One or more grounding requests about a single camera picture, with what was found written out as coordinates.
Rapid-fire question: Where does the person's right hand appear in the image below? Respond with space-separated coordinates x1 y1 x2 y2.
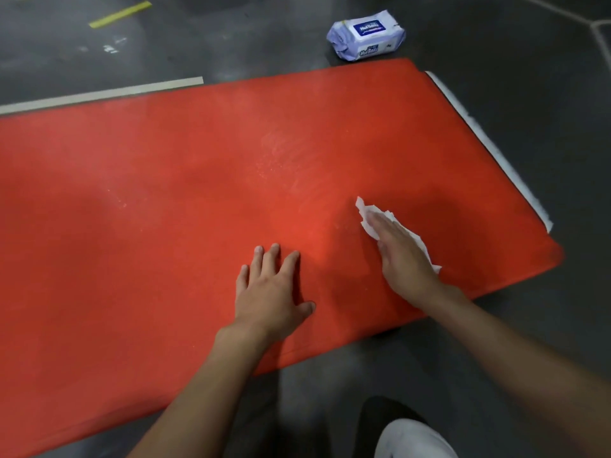
365 212 467 313

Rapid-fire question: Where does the white fluffy padding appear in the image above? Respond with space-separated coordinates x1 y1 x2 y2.
425 70 554 234

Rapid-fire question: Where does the person's left hand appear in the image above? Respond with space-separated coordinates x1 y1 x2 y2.
234 243 317 345

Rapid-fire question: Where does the red mat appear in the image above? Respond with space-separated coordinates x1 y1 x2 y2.
0 57 565 458

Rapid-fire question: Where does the pale blue wipes pack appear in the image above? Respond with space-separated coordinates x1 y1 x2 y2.
326 10 407 62

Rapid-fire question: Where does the white shoe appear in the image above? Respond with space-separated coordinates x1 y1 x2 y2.
373 418 460 458

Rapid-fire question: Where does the person's left forearm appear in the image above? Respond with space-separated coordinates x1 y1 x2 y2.
126 324 270 458

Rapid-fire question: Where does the person's right forearm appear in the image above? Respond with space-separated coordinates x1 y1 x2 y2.
422 286 611 458

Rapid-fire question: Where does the white wet wipe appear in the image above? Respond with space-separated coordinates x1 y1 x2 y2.
355 195 443 275

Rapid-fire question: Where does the yellow tape strip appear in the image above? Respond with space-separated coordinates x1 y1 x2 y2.
88 0 153 30

